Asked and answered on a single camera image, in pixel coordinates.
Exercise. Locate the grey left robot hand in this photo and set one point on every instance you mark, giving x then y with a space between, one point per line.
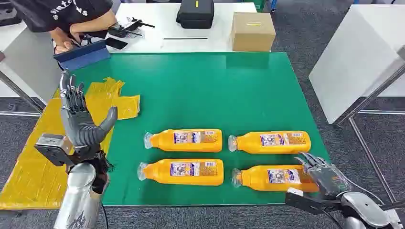
79 126

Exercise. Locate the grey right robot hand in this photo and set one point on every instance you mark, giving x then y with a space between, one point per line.
329 181

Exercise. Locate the orange detergent bottle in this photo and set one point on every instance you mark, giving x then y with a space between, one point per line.
250 143
164 142
158 173
256 180

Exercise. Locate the yellow plastic sheet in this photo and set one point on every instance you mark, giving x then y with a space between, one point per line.
38 158

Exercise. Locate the blue tablet case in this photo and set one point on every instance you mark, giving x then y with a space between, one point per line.
82 57

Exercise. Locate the person's right hand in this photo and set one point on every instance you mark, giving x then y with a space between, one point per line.
63 46

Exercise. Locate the person's hand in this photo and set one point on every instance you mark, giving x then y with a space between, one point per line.
75 34
63 46

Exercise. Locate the white desk with metal leg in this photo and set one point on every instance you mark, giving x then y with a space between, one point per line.
25 63

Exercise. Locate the black phone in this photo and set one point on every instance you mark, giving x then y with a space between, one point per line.
116 43

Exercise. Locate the person's left hand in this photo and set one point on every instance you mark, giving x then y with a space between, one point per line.
75 34

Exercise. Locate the black handheld controller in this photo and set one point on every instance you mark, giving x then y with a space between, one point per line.
126 27

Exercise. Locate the person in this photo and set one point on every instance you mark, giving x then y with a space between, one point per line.
63 12

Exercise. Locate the green table mat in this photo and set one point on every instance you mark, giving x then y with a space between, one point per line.
205 94

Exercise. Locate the thin black strip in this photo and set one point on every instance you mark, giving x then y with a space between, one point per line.
185 38

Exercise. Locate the black carrying case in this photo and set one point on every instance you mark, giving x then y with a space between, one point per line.
195 14

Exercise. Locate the brown cardboard box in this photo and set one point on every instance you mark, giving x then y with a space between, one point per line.
253 34

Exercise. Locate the long white table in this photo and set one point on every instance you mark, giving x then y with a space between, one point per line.
221 19

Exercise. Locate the green crate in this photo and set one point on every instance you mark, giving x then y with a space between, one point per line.
257 3

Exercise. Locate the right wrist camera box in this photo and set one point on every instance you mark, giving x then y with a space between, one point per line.
303 200

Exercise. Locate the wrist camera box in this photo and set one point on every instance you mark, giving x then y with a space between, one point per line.
303 200
52 148

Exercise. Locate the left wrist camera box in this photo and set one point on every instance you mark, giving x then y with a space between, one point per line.
52 148

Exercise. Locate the white table with metal frame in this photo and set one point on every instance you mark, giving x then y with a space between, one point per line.
357 57

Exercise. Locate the blue metal frame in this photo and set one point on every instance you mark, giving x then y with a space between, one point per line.
274 4

